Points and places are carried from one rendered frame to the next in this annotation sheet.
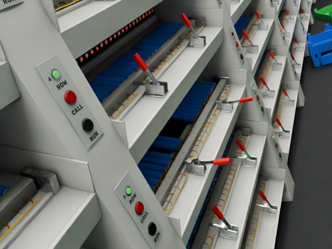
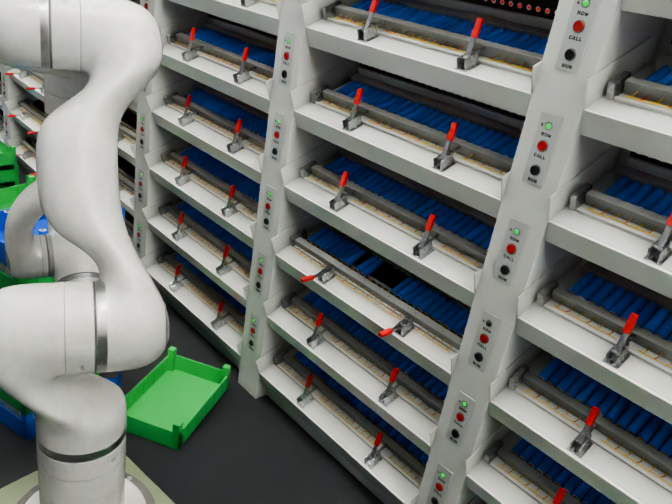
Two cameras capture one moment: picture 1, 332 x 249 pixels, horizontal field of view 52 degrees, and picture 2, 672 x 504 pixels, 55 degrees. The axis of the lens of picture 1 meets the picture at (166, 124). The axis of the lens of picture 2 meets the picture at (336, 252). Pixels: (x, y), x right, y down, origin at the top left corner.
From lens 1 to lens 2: 1.70 m
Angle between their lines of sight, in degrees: 89
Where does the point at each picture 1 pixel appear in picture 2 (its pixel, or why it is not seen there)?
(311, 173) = not seen: outside the picture
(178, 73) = (363, 223)
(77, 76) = (287, 132)
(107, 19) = (327, 131)
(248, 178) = (367, 387)
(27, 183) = not seen: hidden behind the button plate
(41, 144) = not seen: hidden behind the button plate
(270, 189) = (406, 484)
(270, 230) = (350, 445)
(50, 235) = (248, 161)
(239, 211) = (332, 359)
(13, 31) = (278, 93)
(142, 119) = (310, 194)
